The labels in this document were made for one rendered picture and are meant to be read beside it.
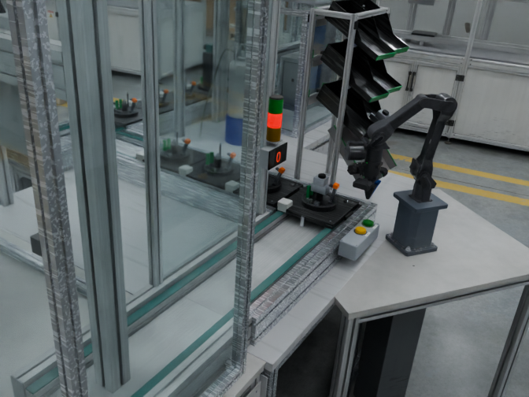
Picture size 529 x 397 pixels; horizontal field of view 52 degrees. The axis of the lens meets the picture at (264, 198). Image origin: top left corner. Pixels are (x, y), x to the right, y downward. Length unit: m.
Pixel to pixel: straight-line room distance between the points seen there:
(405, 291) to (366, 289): 0.13
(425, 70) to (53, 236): 5.37
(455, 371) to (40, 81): 2.60
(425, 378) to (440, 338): 0.34
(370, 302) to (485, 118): 4.36
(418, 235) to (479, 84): 3.96
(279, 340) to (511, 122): 4.72
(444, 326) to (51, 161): 2.75
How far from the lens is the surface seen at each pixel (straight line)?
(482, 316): 3.45
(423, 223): 2.08
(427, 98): 1.93
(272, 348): 1.60
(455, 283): 2.03
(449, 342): 3.17
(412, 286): 1.95
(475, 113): 6.01
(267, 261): 1.85
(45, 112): 0.75
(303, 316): 1.72
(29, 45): 0.72
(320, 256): 1.83
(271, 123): 1.88
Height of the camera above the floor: 1.92
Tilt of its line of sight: 26 degrees down
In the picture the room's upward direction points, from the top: 4 degrees clockwise
